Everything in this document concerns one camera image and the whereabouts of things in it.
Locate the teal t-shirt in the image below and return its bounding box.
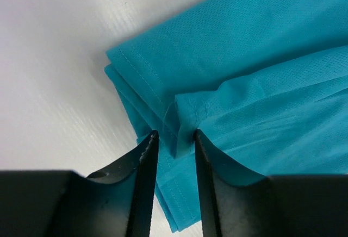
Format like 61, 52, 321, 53
105, 0, 347, 232

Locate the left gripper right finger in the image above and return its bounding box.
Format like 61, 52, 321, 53
194, 130, 347, 236

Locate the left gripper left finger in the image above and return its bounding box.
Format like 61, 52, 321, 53
1, 131, 159, 236

